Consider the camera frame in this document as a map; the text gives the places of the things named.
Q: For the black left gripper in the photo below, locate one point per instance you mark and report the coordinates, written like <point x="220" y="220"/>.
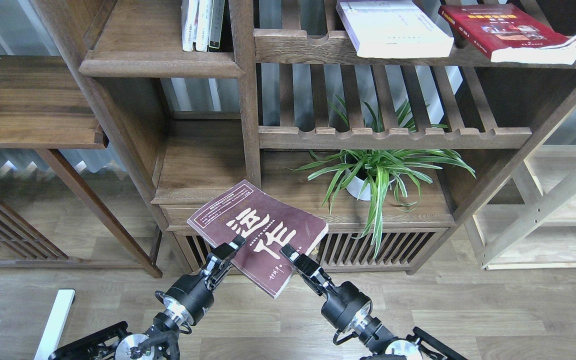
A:
<point x="191" y="296"/>

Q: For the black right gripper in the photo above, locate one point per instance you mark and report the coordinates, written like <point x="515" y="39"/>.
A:
<point x="346" y="307"/>

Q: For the maroon book white characters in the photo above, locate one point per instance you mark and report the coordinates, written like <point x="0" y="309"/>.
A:
<point x="267" y="225"/>

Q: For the red hardcover book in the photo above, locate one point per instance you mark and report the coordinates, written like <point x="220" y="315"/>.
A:
<point x="505" y="33"/>

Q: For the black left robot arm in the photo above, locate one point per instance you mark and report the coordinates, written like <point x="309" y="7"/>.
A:
<point x="160" y="341"/>

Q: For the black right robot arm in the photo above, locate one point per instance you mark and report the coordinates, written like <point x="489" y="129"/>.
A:
<point x="384" y="345"/>

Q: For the light wooden shelf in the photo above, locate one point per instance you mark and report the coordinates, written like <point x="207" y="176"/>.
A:
<point x="540" y="232"/>

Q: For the white plant pot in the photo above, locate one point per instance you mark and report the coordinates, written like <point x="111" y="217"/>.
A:
<point x="358" y="189"/>

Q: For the green spider plant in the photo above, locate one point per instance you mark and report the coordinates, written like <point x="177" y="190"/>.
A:
<point x="382" y="170"/>

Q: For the dark wooden bookshelf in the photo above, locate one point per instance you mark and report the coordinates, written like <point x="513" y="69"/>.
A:
<point x="189" y="125"/>

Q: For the white metal bar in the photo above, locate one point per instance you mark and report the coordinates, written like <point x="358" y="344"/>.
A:
<point x="55" y="324"/>

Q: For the dark green upright book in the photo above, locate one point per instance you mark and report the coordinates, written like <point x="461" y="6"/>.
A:
<point x="216" y="25"/>

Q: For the white upright book middle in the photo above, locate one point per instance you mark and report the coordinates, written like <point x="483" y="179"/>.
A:
<point x="203" y="25"/>

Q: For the white upright book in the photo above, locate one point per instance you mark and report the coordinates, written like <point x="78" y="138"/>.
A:
<point x="189" y="19"/>
<point x="203" y="25"/>

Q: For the white upright book left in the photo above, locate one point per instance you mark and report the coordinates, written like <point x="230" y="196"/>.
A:
<point x="189" y="19"/>

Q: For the white paperback book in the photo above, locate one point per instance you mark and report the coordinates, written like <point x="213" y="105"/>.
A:
<point x="392" y="29"/>

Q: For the dark wooden side table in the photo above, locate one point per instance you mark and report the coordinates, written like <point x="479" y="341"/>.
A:
<point x="42" y="109"/>

